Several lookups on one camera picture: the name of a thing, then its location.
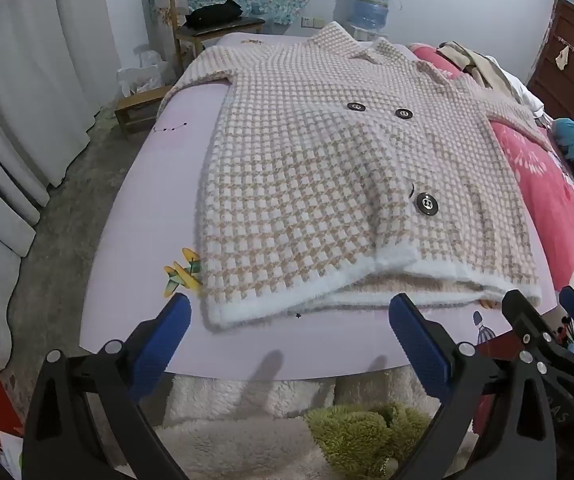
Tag white fluffy rug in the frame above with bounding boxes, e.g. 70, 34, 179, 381
157, 375, 478, 480

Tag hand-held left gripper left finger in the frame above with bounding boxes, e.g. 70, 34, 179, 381
21, 292, 192, 480

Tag brown wooden door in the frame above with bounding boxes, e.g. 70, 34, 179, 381
527, 0, 574, 121

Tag white plastic bags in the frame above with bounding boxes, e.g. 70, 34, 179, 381
117, 45, 178, 97

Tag white curtain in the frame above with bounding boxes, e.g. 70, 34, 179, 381
0, 0, 122, 271

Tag blue water bottle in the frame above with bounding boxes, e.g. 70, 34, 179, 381
353, 0, 395, 31

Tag black bag on chair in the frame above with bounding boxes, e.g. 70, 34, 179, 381
185, 0, 244, 30

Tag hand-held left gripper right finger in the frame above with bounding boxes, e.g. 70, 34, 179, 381
388, 292, 565, 480

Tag wooden chair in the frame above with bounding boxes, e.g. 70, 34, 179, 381
164, 0, 266, 68

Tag green plush mat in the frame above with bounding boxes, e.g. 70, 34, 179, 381
307, 402, 430, 478

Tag white cloth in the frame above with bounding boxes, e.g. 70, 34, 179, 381
487, 55, 548, 116

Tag beige white houndstooth coat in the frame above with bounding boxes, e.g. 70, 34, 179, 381
159, 21, 555, 331

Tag beige clothes pile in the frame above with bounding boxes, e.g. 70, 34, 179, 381
437, 41, 518, 96

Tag pink floral blanket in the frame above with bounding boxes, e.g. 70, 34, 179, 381
409, 42, 574, 311

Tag low wooden stool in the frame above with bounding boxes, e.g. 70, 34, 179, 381
114, 85, 172, 138

